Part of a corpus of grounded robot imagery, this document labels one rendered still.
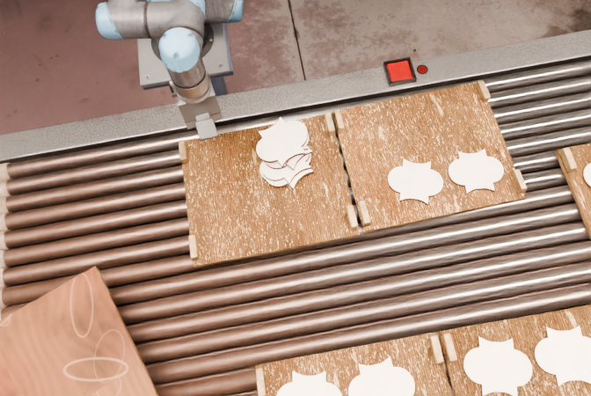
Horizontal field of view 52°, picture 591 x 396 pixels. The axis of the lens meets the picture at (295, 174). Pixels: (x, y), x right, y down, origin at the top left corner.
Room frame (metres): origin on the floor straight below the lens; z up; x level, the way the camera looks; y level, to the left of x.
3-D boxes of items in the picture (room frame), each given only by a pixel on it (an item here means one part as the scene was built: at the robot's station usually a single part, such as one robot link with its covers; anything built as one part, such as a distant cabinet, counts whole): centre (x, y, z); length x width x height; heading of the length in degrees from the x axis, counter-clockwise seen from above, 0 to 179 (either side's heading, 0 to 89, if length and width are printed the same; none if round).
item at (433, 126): (0.67, -0.34, 0.93); 0.41 x 0.35 x 0.02; 94
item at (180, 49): (0.76, 0.19, 1.34); 0.09 x 0.08 x 0.11; 172
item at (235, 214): (0.64, 0.08, 0.93); 0.41 x 0.35 x 0.02; 93
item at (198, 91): (0.76, 0.20, 1.26); 0.08 x 0.08 x 0.05
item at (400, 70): (0.93, -0.33, 0.92); 0.06 x 0.06 x 0.01; 2
